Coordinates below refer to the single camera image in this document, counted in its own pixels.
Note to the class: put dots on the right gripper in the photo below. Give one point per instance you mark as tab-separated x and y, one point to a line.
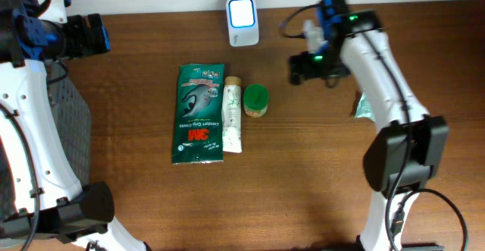
311	68

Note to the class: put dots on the mint green wipes pack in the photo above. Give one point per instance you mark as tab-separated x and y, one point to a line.
364	109

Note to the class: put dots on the green lid jar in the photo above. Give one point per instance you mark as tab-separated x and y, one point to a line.
255	100

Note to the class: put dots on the white cream tube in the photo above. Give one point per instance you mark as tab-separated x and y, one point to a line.
231	111

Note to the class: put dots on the green 3M gloves packet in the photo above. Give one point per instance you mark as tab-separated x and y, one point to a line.
198	116

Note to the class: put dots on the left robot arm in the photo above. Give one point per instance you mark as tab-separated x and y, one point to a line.
41	30

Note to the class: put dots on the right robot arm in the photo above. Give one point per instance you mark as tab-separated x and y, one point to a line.
409	144

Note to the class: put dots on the white barcode scanner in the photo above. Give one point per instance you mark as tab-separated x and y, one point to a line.
242	22

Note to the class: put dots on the grey plastic basket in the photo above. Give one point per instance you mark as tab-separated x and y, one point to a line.
72	129

